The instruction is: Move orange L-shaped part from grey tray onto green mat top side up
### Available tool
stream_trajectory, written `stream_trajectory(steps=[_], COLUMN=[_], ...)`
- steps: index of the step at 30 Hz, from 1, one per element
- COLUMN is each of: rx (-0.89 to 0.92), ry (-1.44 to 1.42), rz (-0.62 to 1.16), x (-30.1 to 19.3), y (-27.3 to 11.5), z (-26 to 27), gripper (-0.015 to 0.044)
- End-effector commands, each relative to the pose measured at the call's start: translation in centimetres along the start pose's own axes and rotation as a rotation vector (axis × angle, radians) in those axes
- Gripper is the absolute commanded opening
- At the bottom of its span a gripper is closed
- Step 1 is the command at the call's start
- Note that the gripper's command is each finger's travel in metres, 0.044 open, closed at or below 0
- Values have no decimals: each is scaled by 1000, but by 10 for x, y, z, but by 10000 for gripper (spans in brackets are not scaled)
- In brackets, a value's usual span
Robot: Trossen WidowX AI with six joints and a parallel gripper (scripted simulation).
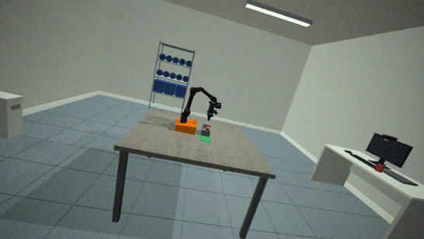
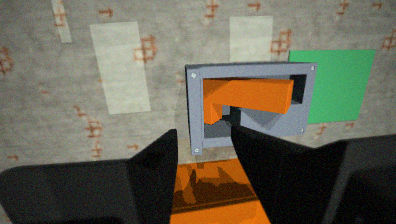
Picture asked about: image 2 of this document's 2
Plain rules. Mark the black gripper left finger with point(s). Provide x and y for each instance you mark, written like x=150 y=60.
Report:
x=138 y=190

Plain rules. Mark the orange l-shaped part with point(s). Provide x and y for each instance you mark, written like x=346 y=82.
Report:
x=271 y=95

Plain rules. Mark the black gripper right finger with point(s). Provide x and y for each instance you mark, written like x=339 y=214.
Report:
x=298 y=184

